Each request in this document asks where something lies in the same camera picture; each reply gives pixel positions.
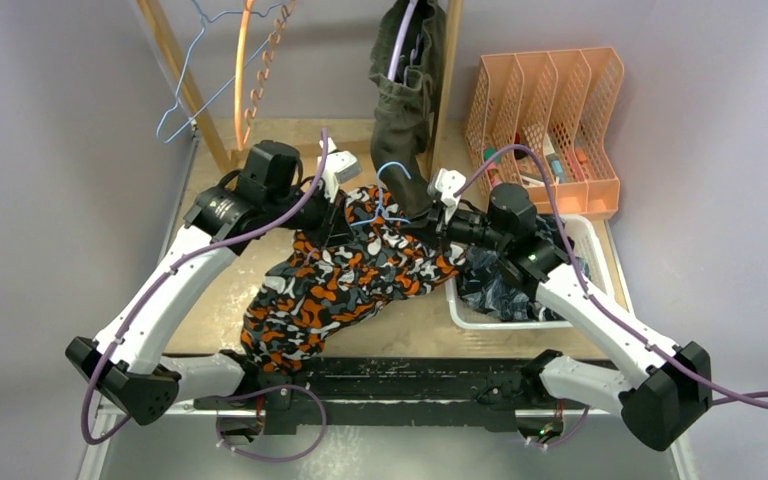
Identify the items in file organizer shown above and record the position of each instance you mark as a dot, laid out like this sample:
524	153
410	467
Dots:
533	179

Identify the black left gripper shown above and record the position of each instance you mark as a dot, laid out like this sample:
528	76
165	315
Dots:
333	228

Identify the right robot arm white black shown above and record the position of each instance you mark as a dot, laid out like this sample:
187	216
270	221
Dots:
589	311

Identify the light blue wire hanger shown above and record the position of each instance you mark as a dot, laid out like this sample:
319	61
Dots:
206	32

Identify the white plastic basket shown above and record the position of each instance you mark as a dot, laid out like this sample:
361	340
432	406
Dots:
588	246

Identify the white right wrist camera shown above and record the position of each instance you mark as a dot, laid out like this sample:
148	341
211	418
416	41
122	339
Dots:
445	185

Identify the orange camouflage shorts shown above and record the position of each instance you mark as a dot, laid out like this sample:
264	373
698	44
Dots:
315	293

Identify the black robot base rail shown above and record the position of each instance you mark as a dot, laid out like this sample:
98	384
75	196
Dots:
496	394

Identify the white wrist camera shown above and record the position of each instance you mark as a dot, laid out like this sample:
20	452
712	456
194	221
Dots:
445	185
341	166

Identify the purple plastic hanger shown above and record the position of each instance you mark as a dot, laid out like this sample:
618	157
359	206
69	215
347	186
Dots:
400	39

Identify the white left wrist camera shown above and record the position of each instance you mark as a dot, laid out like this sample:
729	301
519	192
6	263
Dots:
341	166

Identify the orange plastic file organizer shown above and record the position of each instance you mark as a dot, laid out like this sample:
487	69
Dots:
569	94

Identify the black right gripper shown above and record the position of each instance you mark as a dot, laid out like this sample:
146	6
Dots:
443	231

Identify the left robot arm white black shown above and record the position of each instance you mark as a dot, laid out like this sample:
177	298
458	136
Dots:
125	361

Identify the wooden clothes rack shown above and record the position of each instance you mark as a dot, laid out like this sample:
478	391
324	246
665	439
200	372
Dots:
152	13

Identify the aluminium frame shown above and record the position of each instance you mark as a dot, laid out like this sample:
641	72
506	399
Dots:
190	444

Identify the olive green shorts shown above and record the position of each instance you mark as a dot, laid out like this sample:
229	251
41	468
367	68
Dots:
408	77

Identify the orange plastic hanger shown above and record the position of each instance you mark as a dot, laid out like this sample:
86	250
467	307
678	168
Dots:
244	116

